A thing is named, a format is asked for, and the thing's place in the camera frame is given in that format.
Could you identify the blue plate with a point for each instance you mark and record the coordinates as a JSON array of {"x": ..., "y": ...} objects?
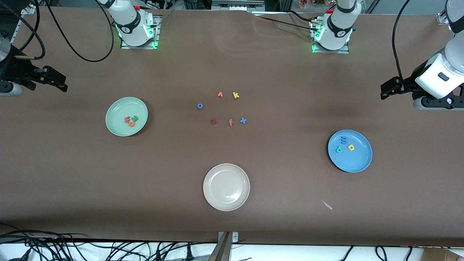
[{"x": 357, "y": 161}]

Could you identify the small white tape scrap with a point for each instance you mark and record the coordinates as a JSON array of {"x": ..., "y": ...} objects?
[{"x": 327, "y": 205}]

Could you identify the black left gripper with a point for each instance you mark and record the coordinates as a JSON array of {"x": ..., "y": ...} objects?
[{"x": 408, "y": 84}]

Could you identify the aluminium frame corner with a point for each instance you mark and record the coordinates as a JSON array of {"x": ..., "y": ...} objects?
[
  {"x": 443, "y": 18},
  {"x": 29, "y": 8}
]

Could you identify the grey metal box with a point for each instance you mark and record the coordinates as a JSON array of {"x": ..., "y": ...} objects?
[{"x": 237, "y": 4}]

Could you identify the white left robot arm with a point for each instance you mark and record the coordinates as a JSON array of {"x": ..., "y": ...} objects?
[{"x": 438, "y": 78}]

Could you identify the cardboard box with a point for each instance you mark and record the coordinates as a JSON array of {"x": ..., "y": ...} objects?
[{"x": 442, "y": 255}]

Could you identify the grey metal bracket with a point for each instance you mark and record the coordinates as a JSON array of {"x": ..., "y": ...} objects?
[{"x": 223, "y": 250}]

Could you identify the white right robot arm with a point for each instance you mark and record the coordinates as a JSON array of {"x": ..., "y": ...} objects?
[{"x": 130, "y": 25}]

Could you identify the beige plate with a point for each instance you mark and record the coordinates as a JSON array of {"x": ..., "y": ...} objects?
[{"x": 226, "y": 187}]

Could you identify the light green plate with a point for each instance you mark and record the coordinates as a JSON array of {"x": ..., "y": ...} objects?
[{"x": 117, "y": 108}]

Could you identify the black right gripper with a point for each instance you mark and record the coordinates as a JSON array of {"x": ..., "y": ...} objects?
[{"x": 14, "y": 70}]

